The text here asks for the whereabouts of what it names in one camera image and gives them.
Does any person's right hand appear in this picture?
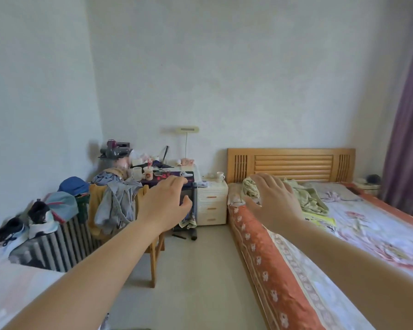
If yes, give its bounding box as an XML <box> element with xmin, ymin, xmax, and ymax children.
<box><xmin>243</xmin><ymin>173</ymin><xmax>305</xmax><ymax>234</ymax></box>

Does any person's left hand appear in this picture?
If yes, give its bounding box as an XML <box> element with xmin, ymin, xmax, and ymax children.
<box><xmin>137</xmin><ymin>175</ymin><xmax>193</xmax><ymax>235</ymax></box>

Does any person's left forearm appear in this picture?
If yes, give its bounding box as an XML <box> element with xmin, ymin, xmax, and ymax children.
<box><xmin>3</xmin><ymin>216</ymin><xmax>162</xmax><ymax>330</ymax></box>

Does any person's right forearm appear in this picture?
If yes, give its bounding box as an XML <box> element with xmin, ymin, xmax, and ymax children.
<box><xmin>273</xmin><ymin>216</ymin><xmax>413</xmax><ymax>330</ymax></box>

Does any white drawer cabinet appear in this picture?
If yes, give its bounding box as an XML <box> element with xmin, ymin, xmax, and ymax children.
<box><xmin>195</xmin><ymin>180</ymin><xmax>229</xmax><ymax>226</ymax></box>

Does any black tool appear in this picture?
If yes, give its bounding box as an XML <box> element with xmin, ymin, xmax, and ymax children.
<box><xmin>172</xmin><ymin>230</ymin><xmax>197</xmax><ymax>242</ymax></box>

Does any dark desk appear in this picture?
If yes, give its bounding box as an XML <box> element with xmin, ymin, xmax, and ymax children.
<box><xmin>141</xmin><ymin>171</ymin><xmax>197</xmax><ymax>237</ymax></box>

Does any green crumpled cloth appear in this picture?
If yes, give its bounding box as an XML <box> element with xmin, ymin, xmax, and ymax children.
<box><xmin>241</xmin><ymin>176</ymin><xmax>330</xmax><ymax>215</ymax></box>

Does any wooden bed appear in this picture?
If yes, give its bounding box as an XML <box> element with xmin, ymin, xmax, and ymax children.
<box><xmin>226</xmin><ymin>148</ymin><xmax>357</xmax><ymax>330</ymax></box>

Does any wooden chair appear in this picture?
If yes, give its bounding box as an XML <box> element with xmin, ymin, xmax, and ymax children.
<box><xmin>88</xmin><ymin>184</ymin><xmax>166</xmax><ymax>288</ymax></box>

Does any yellow cloth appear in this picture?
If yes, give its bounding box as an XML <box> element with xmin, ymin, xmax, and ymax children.
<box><xmin>303</xmin><ymin>212</ymin><xmax>336</xmax><ymax>229</ymax></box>

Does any grey shirt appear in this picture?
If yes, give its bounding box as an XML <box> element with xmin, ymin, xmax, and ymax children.
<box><xmin>91</xmin><ymin>172</ymin><xmax>143</xmax><ymax>235</ymax></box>

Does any cream desk lamp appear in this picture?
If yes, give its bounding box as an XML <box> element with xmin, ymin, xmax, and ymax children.
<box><xmin>174</xmin><ymin>126</ymin><xmax>200</xmax><ymax>165</ymax></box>

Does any yellow garment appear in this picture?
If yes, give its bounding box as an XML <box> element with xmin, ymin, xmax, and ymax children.
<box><xmin>88</xmin><ymin>184</ymin><xmax>106</xmax><ymax>238</ymax></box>

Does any white nightstand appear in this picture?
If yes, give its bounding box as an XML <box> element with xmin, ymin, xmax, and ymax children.
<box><xmin>353</xmin><ymin>177</ymin><xmax>381</xmax><ymax>197</ymax></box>

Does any dark blue cap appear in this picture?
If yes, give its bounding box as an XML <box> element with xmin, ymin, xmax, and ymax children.
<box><xmin>58</xmin><ymin>176</ymin><xmax>90</xmax><ymax>197</ymax></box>

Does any light blue cap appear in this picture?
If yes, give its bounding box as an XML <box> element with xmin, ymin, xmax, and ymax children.
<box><xmin>43</xmin><ymin>192</ymin><xmax>80</xmax><ymax>224</ymax></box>

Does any grey radiator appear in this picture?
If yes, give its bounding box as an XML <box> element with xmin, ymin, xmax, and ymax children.
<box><xmin>8</xmin><ymin>216</ymin><xmax>102</xmax><ymax>273</ymax></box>

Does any black and white shoe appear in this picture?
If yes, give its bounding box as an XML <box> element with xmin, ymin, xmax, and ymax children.
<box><xmin>0</xmin><ymin>216</ymin><xmax>25</xmax><ymax>251</ymax></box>
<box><xmin>28</xmin><ymin>200</ymin><xmax>59</xmax><ymax>239</ymax></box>

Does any purple curtain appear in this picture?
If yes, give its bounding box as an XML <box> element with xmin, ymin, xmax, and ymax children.
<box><xmin>380</xmin><ymin>10</ymin><xmax>413</xmax><ymax>222</ymax></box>

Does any white bedding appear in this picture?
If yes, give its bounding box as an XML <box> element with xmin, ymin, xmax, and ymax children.
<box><xmin>0</xmin><ymin>251</ymin><xmax>69</xmax><ymax>330</ymax></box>

